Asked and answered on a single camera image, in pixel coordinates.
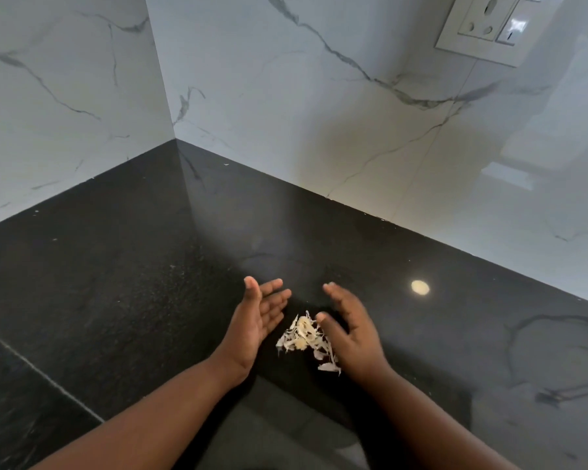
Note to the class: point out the person's left hand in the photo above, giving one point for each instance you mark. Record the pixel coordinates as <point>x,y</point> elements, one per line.
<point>247,332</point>

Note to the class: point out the person's right hand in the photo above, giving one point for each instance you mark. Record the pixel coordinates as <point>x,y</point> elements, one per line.
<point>362,347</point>

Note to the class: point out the garlic peel scraps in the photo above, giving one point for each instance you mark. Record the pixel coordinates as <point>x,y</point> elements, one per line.
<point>304,332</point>

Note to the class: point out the person's left forearm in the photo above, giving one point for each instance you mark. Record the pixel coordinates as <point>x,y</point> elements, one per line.
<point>142,425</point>

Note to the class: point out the person's right forearm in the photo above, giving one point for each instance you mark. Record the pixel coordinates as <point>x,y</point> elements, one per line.
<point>431,430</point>

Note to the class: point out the black countertop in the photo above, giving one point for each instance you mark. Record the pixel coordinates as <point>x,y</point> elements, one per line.
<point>127,264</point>

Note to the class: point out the white socket with switch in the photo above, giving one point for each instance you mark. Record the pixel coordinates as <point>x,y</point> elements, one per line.
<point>470,46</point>

